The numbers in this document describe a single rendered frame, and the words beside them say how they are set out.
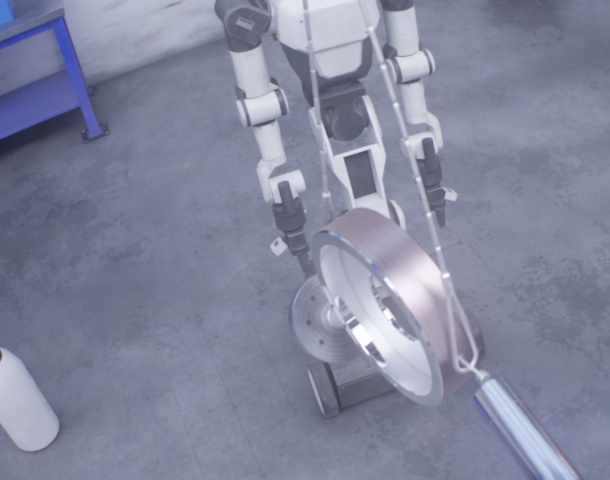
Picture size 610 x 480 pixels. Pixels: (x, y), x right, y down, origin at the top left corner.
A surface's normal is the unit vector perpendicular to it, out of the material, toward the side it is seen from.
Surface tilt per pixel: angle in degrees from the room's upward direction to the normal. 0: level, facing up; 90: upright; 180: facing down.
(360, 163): 80
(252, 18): 90
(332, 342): 49
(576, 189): 0
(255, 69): 90
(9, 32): 90
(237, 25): 90
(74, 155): 0
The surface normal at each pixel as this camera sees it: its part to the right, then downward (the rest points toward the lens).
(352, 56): 0.26, 0.59
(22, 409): 0.69, 0.36
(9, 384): 0.59, 0.11
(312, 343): 0.23, -0.11
